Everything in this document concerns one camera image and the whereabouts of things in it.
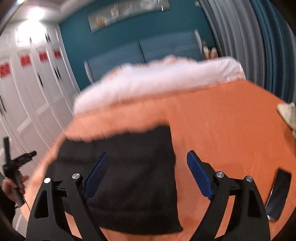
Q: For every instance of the black smartphone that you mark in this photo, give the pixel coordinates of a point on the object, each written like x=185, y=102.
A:
x=278, y=195

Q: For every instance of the blue upholstered headboard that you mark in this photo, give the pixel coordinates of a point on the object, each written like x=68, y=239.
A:
x=182, y=44

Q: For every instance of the orange bed cover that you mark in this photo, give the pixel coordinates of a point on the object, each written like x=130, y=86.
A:
x=235, y=127

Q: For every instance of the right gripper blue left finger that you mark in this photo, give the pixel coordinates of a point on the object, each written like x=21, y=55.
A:
x=93, y=175

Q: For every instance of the white wardrobe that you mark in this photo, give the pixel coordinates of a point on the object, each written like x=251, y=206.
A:
x=38, y=88

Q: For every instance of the grey blue curtain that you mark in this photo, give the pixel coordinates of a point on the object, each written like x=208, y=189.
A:
x=257, y=35

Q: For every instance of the cream cloth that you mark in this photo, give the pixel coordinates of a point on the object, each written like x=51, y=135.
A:
x=287, y=112

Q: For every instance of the wall picture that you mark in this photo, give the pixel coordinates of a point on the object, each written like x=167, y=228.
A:
x=123, y=10

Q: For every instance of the items on nightstand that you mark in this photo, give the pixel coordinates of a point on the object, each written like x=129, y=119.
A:
x=210, y=52

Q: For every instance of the white pink duvet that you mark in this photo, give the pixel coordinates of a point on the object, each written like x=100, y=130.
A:
x=131, y=81

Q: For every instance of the person's left hand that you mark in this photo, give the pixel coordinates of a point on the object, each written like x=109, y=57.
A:
x=8, y=186

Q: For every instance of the black puffer jacket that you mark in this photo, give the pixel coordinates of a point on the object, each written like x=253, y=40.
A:
x=138, y=193

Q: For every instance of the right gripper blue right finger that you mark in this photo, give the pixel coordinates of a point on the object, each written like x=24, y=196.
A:
x=200, y=174

